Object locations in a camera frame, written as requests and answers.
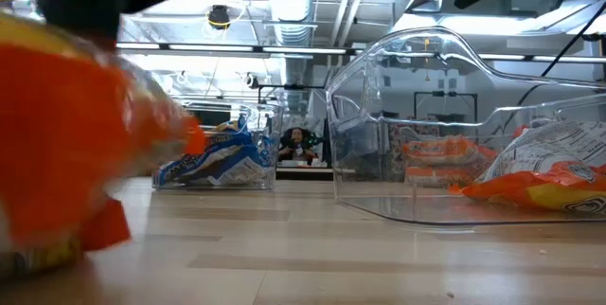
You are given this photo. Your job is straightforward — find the clear plastic storage bin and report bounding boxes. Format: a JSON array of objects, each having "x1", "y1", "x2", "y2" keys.
[
  {"x1": 324, "y1": 25, "x2": 606, "y2": 229},
  {"x1": 401, "y1": 127, "x2": 503, "y2": 188},
  {"x1": 151, "y1": 100, "x2": 284, "y2": 191}
]

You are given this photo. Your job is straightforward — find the black ceiling dome device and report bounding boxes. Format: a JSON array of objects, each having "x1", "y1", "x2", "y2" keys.
[{"x1": 206, "y1": 4, "x2": 232, "y2": 30}]

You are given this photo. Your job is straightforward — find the black metal stand frame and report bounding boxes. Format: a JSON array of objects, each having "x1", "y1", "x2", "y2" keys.
[
  {"x1": 413, "y1": 89, "x2": 479, "y2": 124},
  {"x1": 257, "y1": 82, "x2": 329, "y2": 154}
]

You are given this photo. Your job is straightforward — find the thin black cable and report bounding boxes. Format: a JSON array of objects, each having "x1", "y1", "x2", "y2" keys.
[{"x1": 513, "y1": 0, "x2": 606, "y2": 110}]

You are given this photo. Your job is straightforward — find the person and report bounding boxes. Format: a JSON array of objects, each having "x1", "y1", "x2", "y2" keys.
[{"x1": 278, "y1": 127, "x2": 317, "y2": 162}]

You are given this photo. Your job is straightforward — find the black ceiling light rail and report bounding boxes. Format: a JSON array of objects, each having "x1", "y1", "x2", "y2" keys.
[{"x1": 116, "y1": 42, "x2": 606, "y2": 64}]

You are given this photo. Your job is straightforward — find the blue Maruchan noodle pack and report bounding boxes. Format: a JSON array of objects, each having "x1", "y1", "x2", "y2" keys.
[
  {"x1": 158, "y1": 129, "x2": 259, "y2": 187},
  {"x1": 207, "y1": 119, "x2": 278, "y2": 187}
]

